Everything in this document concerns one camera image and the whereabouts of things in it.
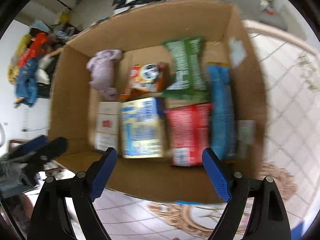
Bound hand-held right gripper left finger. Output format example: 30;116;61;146
29;147;118;240

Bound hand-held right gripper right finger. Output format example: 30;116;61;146
202;148;292;240

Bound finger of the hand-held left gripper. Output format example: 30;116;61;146
9;135;48;157
24;137;69;174

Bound red packet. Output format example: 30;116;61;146
165;102;213;167

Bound cardboard box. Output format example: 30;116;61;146
48;0;269;204

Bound white blue carton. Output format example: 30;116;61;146
119;97;167;158

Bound long blue packet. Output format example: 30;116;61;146
207;64;238;160

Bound purple cloth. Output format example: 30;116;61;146
86;49;123;100

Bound orange cartoon snack packet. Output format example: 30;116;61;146
120;62;170;100

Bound green packet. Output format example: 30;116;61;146
161;36;212;102

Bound dark grey fleece garment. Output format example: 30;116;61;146
0;161;24;198

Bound blue garment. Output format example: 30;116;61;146
15;65;42;107

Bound white cloth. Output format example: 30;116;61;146
35;55;54;83

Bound yellow garment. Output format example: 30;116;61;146
7;34;32;82

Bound orange garment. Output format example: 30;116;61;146
19;32;50;65

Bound yellow bag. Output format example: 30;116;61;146
59;11;72;23

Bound grey upholstered chair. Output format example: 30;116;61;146
257;0;308;38

